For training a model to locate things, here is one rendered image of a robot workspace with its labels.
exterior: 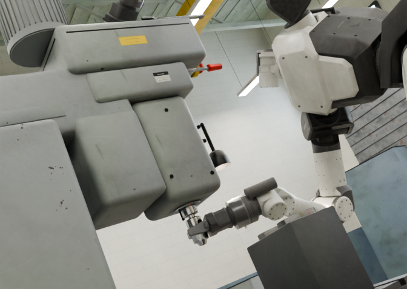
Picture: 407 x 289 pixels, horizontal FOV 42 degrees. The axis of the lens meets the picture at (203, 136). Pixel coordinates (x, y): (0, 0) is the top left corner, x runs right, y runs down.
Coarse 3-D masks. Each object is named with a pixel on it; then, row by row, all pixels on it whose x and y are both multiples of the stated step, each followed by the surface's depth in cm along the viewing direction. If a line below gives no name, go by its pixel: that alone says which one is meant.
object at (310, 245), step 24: (312, 216) 109; (336, 216) 111; (264, 240) 117; (288, 240) 109; (312, 240) 107; (336, 240) 109; (264, 264) 120; (288, 264) 111; (312, 264) 105; (336, 264) 106; (360, 264) 108; (264, 288) 122; (288, 288) 113; (312, 288) 105; (336, 288) 104; (360, 288) 106
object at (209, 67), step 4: (208, 64) 171; (212, 64) 171; (216, 64) 172; (220, 64) 173; (192, 68) 167; (196, 68) 168; (200, 68) 169; (204, 68) 170; (208, 68) 170; (212, 68) 171; (216, 68) 172; (220, 68) 173; (188, 72) 166
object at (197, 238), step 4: (196, 220) 153; (200, 220) 153; (188, 224) 153; (192, 224) 152; (188, 228) 153; (192, 236) 152; (196, 236) 151; (200, 236) 151; (204, 236) 151; (208, 236) 153; (196, 240) 151; (200, 240) 151
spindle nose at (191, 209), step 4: (192, 204) 154; (184, 208) 154; (188, 208) 153; (192, 208) 154; (196, 208) 155; (184, 212) 154; (188, 212) 153; (192, 212) 153; (196, 212) 155; (184, 216) 154
